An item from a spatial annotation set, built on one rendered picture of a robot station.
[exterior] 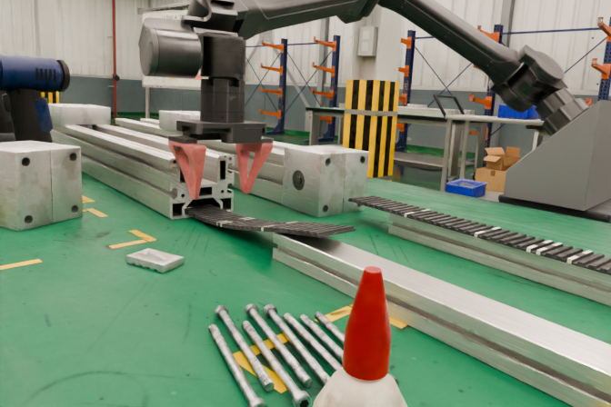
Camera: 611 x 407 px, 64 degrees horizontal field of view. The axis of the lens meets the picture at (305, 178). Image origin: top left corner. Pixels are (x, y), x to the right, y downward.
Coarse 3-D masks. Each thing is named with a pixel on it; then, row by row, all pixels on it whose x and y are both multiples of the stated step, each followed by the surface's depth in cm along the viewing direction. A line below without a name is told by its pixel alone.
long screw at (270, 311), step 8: (272, 304) 39; (264, 312) 39; (272, 312) 38; (280, 320) 37; (280, 328) 36; (288, 328) 36; (288, 336) 35; (296, 344) 34; (304, 352) 33; (304, 360) 32; (312, 360) 32; (312, 368) 31; (320, 368) 31; (320, 376) 30; (328, 376) 30
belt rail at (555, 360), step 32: (288, 256) 51; (320, 256) 47; (352, 256) 46; (352, 288) 43; (416, 288) 39; (448, 288) 39; (416, 320) 38; (448, 320) 36; (480, 320) 34; (512, 320) 34; (544, 320) 34; (480, 352) 34; (512, 352) 33; (544, 352) 30; (576, 352) 30; (608, 352) 30; (544, 384) 31; (576, 384) 30; (608, 384) 28
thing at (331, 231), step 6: (330, 228) 49; (336, 228) 49; (342, 228) 49; (348, 228) 49; (354, 228) 50; (306, 234) 48; (312, 234) 47; (318, 234) 47; (324, 234) 47; (330, 234) 47
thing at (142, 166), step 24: (72, 144) 103; (96, 144) 93; (120, 144) 80; (144, 144) 91; (96, 168) 90; (120, 168) 80; (144, 168) 72; (168, 168) 65; (216, 168) 70; (144, 192) 73; (168, 192) 69; (216, 192) 70; (168, 216) 66
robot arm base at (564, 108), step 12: (552, 96) 95; (564, 96) 95; (540, 108) 97; (552, 108) 95; (564, 108) 93; (576, 108) 93; (588, 108) 90; (552, 120) 95; (564, 120) 93; (552, 132) 96
